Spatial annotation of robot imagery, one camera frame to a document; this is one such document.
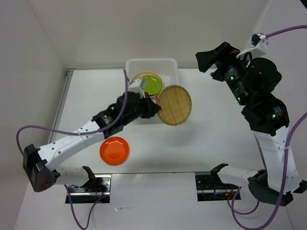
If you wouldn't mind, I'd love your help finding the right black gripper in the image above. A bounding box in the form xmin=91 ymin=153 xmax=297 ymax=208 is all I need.
xmin=195 ymin=41 xmax=253 ymax=105

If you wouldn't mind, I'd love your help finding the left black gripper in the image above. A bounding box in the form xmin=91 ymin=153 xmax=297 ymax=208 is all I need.
xmin=123 ymin=92 xmax=161 ymax=126

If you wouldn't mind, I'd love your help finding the pink plastic cup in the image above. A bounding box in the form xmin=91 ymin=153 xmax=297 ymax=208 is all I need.
xmin=155 ymin=93 xmax=161 ymax=102

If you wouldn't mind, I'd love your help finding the round bamboo woven plate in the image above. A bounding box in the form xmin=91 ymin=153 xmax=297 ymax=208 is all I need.
xmin=156 ymin=85 xmax=192 ymax=126

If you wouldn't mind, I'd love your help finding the lime green plate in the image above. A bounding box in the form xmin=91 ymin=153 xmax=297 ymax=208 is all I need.
xmin=142 ymin=74 xmax=163 ymax=96

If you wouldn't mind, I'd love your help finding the beige bear print plate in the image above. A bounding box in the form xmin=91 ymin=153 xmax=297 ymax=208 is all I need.
xmin=132 ymin=71 xmax=164 ymax=91

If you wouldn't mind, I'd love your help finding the orange plastic plate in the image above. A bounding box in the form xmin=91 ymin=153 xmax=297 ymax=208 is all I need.
xmin=99 ymin=136 xmax=130 ymax=166

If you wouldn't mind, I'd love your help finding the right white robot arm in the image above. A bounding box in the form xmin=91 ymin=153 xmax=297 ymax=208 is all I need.
xmin=196 ymin=42 xmax=307 ymax=207

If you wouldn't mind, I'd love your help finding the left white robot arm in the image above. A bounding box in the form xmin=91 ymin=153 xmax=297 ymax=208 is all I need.
xmin=23 ymin=92 xmax=161 ymax=192

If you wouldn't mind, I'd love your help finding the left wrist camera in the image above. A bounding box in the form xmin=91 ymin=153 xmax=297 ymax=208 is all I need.
xmin=128 ymin=78 xmax=146 ymax=98

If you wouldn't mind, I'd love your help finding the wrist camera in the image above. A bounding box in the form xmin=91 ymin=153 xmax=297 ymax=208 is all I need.
xmin=236 ymin=33 xmax=268 ymax=60
xmin=128 ymin=78 xmax=146 ymax=98

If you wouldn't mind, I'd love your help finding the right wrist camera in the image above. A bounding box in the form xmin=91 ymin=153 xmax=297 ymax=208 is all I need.
xmin=236 ymin=33 xmax=268 ymax=60

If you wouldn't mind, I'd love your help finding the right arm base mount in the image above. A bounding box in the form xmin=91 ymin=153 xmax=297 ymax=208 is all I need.
xmin=195 ymin=172 xmax=238 ymax=202

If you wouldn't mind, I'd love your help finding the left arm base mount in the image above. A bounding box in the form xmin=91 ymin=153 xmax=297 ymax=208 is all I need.
xmin=68 ymin=174 xmax=112 ymax=204

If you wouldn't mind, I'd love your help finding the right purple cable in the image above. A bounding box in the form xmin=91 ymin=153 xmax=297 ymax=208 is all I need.
xmin=226 ymin=25 xmax=307 ymax=230

